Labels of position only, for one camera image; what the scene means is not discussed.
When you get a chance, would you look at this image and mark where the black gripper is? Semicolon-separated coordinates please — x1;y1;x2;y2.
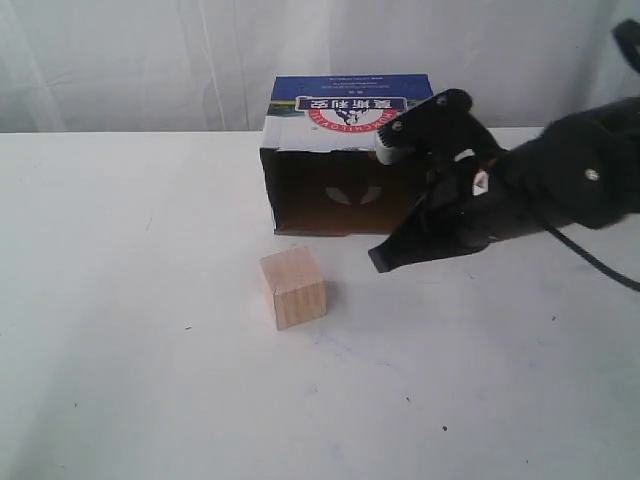
368;97;639;273

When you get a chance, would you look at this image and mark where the blue white cardboard box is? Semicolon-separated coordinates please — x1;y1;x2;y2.
259;73;433;236

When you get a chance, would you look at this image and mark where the light wooden cube block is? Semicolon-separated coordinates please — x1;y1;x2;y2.
259;246;328;331

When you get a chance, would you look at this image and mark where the white backdrop cloth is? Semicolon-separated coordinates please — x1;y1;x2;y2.
1;1;639;132

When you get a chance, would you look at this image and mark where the black cable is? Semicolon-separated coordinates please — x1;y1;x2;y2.
547;18;640;294

